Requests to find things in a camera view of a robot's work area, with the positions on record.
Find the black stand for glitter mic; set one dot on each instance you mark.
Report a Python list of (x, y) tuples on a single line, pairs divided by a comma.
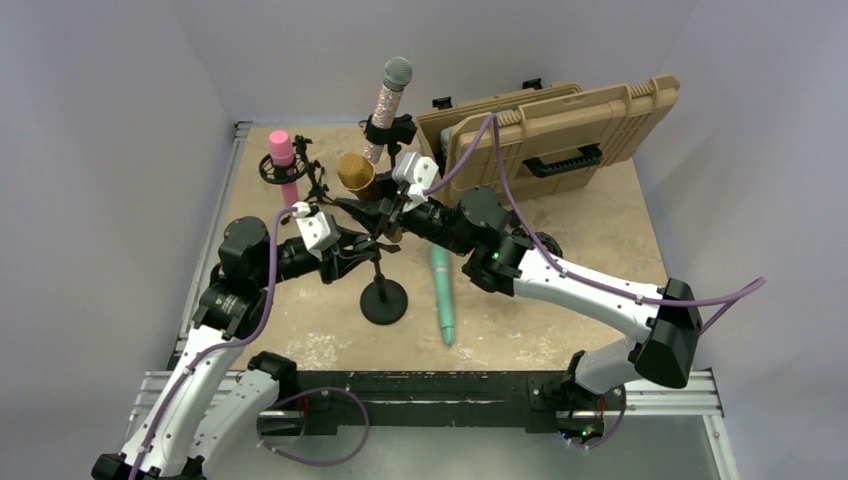
[(402, 131)]

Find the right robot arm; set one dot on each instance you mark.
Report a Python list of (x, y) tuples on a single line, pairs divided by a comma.
[(660, 327)]

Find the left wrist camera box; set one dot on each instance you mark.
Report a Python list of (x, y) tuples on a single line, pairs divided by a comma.
[(319, 231)]

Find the black tripod shock mount stand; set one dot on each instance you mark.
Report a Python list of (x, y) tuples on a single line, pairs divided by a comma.
[(310, 175)]

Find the grey plastic case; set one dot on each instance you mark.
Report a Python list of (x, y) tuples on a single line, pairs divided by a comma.
[(445, 138)]

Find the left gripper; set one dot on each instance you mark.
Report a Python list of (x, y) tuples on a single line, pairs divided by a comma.
[(337, 259)]

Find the glitter silver microphone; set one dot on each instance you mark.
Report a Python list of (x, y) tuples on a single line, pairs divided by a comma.
[(396, 77)]

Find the gold microphone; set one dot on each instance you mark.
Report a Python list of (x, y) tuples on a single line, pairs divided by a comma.
[(358, 175)]

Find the teal microphone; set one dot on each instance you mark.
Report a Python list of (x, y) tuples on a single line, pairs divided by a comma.
[(443, 284)]

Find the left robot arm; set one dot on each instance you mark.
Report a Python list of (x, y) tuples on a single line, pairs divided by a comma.
[(187, 432)]

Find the black stand for gold mic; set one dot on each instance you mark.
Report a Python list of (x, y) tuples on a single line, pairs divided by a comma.
[(383, 301)]

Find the black aluminium base frame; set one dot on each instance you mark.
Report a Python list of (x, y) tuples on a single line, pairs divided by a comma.
[(475, 399)]

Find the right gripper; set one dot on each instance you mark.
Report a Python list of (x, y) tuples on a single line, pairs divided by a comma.
[(371, 213)]

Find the pink microphone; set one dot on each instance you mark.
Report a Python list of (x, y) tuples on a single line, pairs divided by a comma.
[(282, 153)]

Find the tan plastic tool case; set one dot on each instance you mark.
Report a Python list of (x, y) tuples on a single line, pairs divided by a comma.
[(553, 139)]

